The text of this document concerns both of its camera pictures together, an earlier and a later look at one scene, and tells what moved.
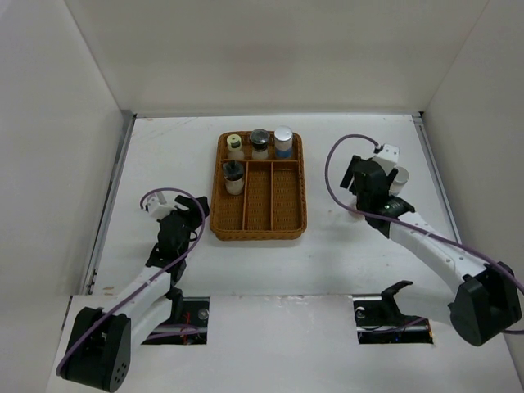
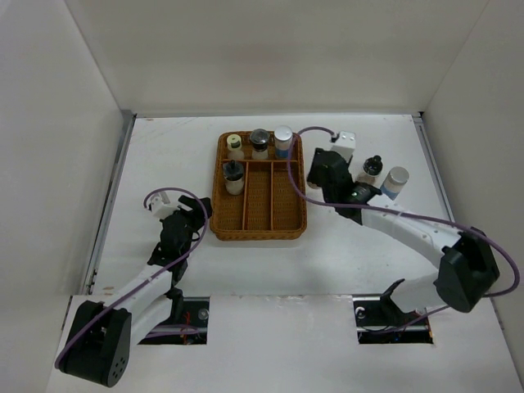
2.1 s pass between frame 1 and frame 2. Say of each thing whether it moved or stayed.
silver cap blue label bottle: stayed
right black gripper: moved
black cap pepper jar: stayed
